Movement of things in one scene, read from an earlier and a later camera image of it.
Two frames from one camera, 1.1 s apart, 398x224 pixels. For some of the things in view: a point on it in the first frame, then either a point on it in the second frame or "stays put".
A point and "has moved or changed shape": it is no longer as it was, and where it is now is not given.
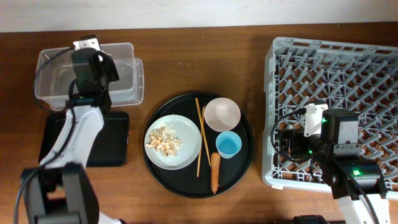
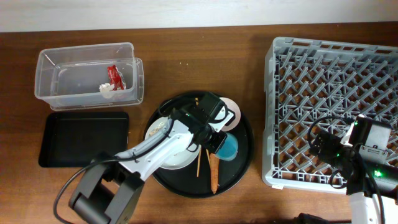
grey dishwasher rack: [362, 77] stays put
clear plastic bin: [53, 74] stays put
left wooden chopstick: [200, 144] stays put
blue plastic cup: [228, 144] has moved or changed shape
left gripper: [108, 65] to [216, 145]
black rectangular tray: [109, 147] stays put
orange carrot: [215, 166] stays put
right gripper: [296, 136] to [331, 140]
